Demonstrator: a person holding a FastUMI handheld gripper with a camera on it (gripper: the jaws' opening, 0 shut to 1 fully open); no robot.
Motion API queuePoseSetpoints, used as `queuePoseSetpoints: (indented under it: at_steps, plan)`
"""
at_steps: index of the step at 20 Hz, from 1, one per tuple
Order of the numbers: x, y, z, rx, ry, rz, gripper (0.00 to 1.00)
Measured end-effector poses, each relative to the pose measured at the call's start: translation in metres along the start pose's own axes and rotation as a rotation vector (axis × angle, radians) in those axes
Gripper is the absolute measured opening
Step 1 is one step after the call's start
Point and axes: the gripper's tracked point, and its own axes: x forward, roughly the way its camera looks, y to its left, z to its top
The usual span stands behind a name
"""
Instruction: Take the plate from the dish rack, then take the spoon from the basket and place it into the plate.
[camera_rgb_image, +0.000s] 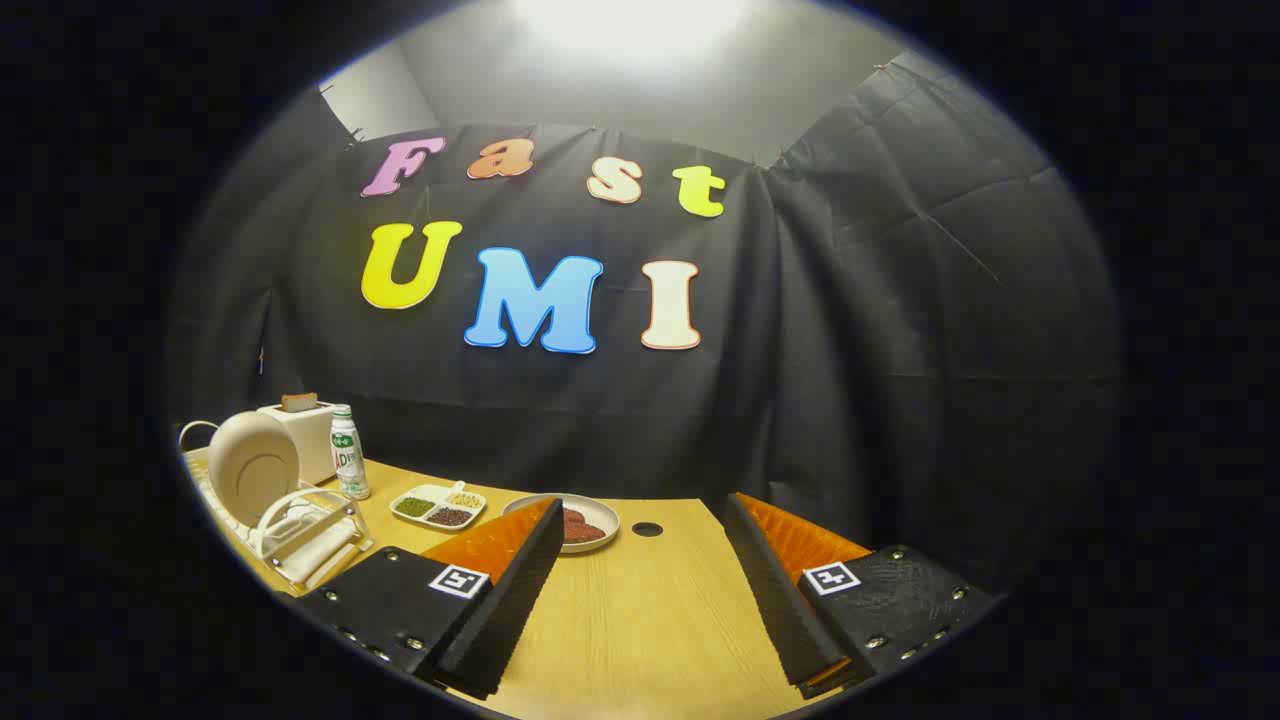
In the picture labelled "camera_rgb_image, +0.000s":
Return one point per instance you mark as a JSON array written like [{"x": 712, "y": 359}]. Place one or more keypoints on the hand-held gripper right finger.
[{"x": 785, "y": 610}]

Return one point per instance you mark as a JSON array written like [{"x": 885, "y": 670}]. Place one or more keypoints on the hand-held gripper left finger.
[{"x": 510, "y": 610}]

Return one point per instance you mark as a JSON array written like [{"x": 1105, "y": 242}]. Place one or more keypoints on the beige plate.
[{"x": 250, "y": 465}]

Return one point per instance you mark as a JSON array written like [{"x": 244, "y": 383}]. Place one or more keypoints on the small plate with meat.
[{"x": 603, "y": 515}]

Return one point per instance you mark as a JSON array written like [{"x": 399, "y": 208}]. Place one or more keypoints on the white divided dish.
[{"x": 432, "y": 492}]

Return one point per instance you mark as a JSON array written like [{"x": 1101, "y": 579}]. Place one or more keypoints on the brown meat piece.
[
  {"x": 586, "y": 533},
  {"x": 572, "y": 518}
]

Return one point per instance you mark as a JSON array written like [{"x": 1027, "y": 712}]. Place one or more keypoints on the dark red bean pile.
[{"x": 449, "y": 516}]

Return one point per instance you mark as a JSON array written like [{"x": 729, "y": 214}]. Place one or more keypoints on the yellow bean pile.
[{"x": 464, "y": 498}]

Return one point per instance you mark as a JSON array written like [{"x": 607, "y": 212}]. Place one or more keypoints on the green bean pile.
[{"x": 413, "y": 507}]

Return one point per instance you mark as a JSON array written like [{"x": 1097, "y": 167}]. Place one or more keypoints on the black backdrop cloth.
[{"x": 800, "y": 400}]

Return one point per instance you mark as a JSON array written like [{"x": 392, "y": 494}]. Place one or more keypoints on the white bottle green label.
[{"x": 348, "y": 462}]

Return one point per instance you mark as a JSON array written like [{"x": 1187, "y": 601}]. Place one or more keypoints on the white toaster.
[{"x": 312, "y": 440}]

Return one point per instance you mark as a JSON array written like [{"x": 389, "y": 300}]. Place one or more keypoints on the toast slice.
[{"x": 299, "y": 402}]

